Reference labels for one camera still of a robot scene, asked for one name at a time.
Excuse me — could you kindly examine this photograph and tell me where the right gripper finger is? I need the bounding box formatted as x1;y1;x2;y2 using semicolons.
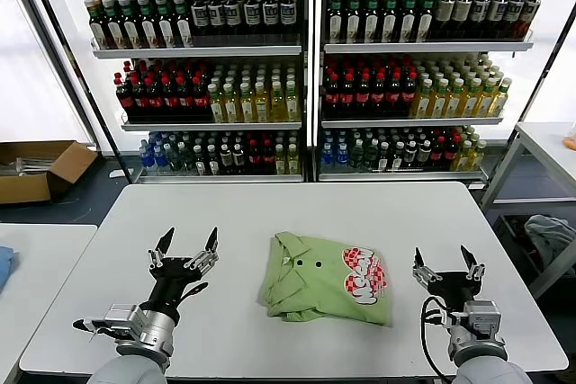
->
412;246;440;287
460;245;487;282

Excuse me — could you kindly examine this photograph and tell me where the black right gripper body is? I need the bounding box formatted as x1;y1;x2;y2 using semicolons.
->
426;270;481;312

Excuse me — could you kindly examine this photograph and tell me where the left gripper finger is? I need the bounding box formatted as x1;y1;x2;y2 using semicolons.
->
148;227;176;272
184;226;221;274

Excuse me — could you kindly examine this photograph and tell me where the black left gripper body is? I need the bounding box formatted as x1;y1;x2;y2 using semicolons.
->
148;256;203;313

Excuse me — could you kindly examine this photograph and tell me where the green polo shirt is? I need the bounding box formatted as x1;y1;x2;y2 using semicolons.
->
258;230;393;327

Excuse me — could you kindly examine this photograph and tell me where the black storage crate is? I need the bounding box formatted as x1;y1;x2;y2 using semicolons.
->
493;214;544;289

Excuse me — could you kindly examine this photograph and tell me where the grey cloth pile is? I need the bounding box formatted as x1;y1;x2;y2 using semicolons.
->
524;214;576;277

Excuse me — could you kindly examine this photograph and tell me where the white cap tan label bottle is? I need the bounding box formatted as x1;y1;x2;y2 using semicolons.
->
219;143;234;175
231;143;247;175
452;0;475;40
417;139;433;169
403;139;419;169
435;0;456;40

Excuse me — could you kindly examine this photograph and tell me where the red cap cola bottle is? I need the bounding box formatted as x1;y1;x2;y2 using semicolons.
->
262;138;276;175
372;71;388;117
115;76;135;119
324;71;342;117
340;71;357;117
146;77;165;119
247;138;263;175
401;70;419;115
161;77;180;119
177;77;195;118
386;71;404;116
355;71;374;117
430;135;446;170
193;76;212;118
444;135;460;170
130;76;149;119

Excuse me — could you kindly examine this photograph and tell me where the yellow drink bottle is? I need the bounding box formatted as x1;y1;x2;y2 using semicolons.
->
445;78;467;120
452;139;473;173
271;80;288;123
240;81;257;123
223;82;242;123
274;143;289;175
467;139;490;173
287;143;302;175
255;81;273;123
285;80;302;123
411;78;436;120
208;82;226;123
490;77;514;118
476;77;500;119
461;78;483;119
429;78;451;120

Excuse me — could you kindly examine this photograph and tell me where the brown cardboard box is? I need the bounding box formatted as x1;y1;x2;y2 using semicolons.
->
0;139;100;204

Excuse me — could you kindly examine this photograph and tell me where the blue cloth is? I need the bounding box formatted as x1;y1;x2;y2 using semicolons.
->
0;244;19;295

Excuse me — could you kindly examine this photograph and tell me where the clear plastic packaging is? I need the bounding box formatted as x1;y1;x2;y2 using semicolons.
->
0;156;55;176

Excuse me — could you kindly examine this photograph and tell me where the black slanted pole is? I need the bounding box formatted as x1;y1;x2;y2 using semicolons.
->
20;0;136;183
488;8;576;192

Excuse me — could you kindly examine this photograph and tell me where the grey metal shelving unit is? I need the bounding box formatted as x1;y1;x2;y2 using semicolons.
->
59;0;316;183
314;0;569;190

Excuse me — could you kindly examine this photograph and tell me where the green cap tea bottle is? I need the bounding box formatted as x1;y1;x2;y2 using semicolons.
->
103;0;127;49
400;0;420;42
174;0;194;49
156;0;176;49
138;0;159;49
382;0;401;43
418;0;438;42
121;0;143;49
327;0;346;43
364;0;383;43
345;0;365;43
88;0;109;49

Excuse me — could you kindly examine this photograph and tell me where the white cap dark label bottle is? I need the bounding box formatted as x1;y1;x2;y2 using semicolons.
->
280;0;298;37
263;0;282;37
244;0;263;37
470;0;492;40
506;0;527;39
521;0;545;38
224;0;244;37
192;0;212;38
488;0;511;39
208;0;228;37

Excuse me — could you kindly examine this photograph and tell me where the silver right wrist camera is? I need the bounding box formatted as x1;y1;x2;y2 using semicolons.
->
461;299;501;340

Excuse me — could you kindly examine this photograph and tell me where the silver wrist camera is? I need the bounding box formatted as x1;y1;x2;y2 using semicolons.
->
92;304;148;343
461;299;501;340

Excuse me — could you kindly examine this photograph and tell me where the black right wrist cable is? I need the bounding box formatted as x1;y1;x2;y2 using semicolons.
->
420;296;455;380

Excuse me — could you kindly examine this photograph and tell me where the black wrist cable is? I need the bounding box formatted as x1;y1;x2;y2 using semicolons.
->
420;296;455;380
71;318;98;344

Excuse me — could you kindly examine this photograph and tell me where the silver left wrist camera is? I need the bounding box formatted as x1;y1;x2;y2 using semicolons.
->
92;304;148;343

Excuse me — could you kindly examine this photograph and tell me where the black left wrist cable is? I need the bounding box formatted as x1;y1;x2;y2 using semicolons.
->
71;318;98;344

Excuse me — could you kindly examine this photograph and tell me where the white metal frame table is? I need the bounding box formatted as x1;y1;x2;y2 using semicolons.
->
479;121;576;300

